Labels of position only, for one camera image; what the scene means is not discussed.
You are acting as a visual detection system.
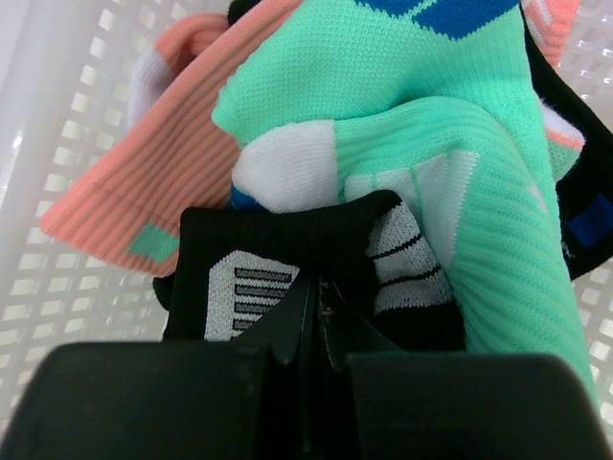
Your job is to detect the pink sock with green patches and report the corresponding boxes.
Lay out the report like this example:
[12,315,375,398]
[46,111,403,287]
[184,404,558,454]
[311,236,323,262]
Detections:
[520,0,580,68]

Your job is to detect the white plastic basket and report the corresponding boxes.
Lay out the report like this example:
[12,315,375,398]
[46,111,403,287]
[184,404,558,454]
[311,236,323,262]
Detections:
[0,0,613,384]

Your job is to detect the mint green sock blue stripes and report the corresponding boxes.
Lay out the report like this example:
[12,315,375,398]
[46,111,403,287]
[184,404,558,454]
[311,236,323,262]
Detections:
[212,1,544,149]

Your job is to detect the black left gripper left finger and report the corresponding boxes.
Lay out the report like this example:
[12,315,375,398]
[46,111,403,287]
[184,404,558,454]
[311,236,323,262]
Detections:
[229,272,316,450]

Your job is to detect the black sock with blue trim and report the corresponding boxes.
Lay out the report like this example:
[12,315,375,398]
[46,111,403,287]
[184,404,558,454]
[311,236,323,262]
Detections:
[524,28,613,282]

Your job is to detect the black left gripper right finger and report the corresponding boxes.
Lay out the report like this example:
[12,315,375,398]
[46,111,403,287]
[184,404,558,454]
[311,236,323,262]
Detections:
[318,285,412,459]

